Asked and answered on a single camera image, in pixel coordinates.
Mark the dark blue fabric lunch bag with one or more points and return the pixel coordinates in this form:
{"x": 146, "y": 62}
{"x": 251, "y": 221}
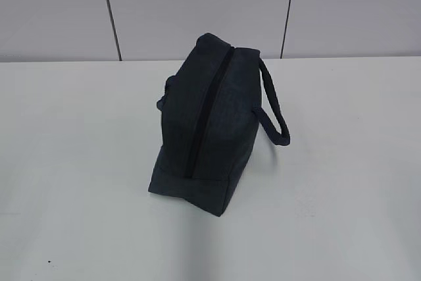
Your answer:
{"x": 211, "y": 111}

